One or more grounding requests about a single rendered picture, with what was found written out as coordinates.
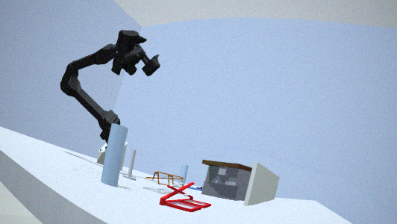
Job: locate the light blue cylinder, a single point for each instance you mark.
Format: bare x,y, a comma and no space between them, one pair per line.
183,172
114,154

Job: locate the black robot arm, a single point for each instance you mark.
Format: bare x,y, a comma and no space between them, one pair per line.
70,84

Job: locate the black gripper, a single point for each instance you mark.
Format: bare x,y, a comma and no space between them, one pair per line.
151,66

